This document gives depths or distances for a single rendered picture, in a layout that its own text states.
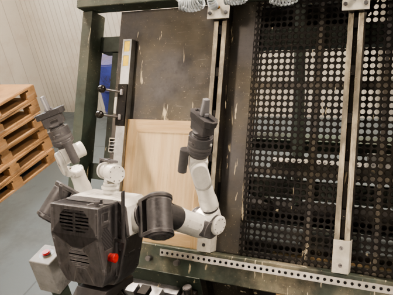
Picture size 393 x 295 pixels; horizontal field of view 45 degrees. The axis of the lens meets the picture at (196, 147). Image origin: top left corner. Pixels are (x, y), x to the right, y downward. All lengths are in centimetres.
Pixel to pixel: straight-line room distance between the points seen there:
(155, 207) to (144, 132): 70
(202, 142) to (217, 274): 67
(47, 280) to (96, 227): 80
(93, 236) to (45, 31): 493
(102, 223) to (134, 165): 72
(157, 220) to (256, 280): 60
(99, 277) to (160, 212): 30
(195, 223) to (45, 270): 83
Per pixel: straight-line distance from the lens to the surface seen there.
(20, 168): 508
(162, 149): 222
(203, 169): 170
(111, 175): 173
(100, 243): 162
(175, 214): 167
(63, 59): 635
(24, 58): 645
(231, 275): 208
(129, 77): 234
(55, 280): 233
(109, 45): 253
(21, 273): 392
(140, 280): 231
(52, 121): 202
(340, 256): 193
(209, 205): 182
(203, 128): 163
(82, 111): 245
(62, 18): 613
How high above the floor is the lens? 225
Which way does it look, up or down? 27 degrees down
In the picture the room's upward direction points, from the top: 10 degrees counter-clockwise
